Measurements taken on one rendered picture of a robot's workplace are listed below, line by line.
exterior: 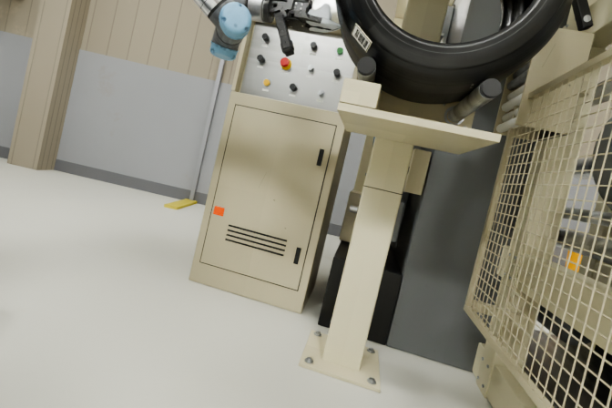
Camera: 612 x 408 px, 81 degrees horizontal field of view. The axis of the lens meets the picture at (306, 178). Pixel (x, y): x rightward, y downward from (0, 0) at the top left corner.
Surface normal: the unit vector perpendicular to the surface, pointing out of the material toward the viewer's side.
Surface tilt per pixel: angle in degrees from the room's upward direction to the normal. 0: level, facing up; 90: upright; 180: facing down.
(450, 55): 101
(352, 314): 90
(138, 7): 90
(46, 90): 90
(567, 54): 90
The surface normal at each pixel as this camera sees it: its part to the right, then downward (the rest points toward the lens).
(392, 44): -0.28, 0.14
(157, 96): -0.01, 0.03
